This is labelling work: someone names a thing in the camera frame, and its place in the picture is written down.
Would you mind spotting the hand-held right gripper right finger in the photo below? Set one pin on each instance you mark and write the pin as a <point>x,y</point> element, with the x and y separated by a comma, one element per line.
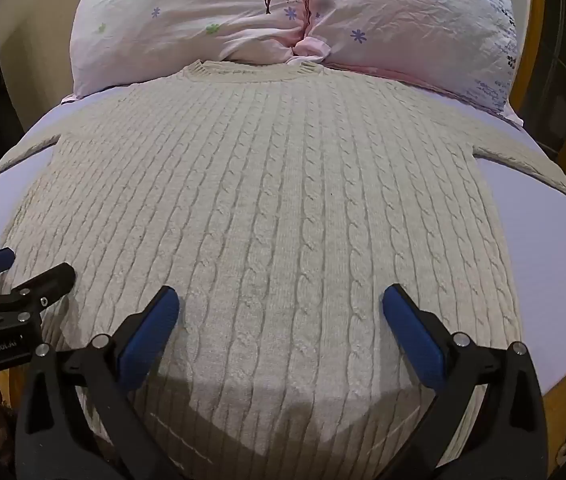
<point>413,332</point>

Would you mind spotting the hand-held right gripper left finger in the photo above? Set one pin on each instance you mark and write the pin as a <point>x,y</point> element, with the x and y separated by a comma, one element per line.
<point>149,330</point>

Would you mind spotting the pink flower-print pillow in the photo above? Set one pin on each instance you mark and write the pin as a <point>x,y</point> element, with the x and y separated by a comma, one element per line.
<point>413,30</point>

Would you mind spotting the pink tree-print pillow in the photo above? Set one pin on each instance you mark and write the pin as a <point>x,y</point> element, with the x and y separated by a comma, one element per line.
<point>198,15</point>

